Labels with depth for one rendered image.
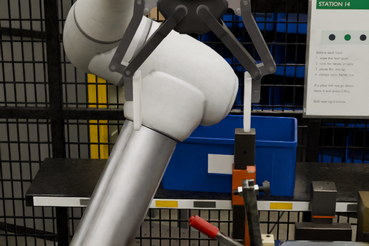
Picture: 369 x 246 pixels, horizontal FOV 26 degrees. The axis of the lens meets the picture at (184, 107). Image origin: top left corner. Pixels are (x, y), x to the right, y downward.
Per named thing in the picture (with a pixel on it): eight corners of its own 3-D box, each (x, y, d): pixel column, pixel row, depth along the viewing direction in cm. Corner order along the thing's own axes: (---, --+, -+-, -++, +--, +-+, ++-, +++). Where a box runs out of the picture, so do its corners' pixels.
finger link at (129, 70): (189, 13, 93) (180, 5, 93) (128, 80, 96) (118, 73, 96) (190, 6, 97) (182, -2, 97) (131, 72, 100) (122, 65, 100)
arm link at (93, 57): (88, -32, 134) (161, 4, 136) (70, 11, 150) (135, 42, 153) (58, 33, 129) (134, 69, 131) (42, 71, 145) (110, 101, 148)
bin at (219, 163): (294, 196, 178) (297, 143, 174) (159, 189, 182) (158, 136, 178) (294, 168, 194) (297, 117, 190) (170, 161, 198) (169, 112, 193)
